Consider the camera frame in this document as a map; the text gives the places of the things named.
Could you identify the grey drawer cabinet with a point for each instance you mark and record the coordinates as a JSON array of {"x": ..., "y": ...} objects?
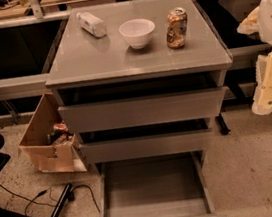
[{"x": 88, "y": 70}]

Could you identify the white ceramic bowl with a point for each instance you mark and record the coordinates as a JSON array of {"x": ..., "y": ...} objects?
[{"x": 137, "y": 33}]

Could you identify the clear plastic bottle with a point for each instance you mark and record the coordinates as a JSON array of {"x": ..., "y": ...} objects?
[{"x": 92, "y": 24}]

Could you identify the grey open bottom drawer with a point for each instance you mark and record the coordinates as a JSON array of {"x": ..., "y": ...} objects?
[{"x": 159, "y": 186}]

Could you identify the grey middle drawer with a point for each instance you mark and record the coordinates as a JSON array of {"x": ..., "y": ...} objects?
[{"x": 148, "y": 146}]

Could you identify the orange soda can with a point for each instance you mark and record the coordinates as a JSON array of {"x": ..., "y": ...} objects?
[{"x": 176, "y": 27}]

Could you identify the grey chair right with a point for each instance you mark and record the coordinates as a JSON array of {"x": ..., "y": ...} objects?
[{"x": 237, "y": 11}]

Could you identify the cardboard box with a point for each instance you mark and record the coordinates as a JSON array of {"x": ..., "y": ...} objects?
[{"x": 49, "y": 149}]

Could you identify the grey top drawer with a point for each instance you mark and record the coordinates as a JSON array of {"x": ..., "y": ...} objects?
[{"x": 142, "y": 111}]

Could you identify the snack items in box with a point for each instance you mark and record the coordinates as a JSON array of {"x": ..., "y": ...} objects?
[{"x": 59, "y": 135}]

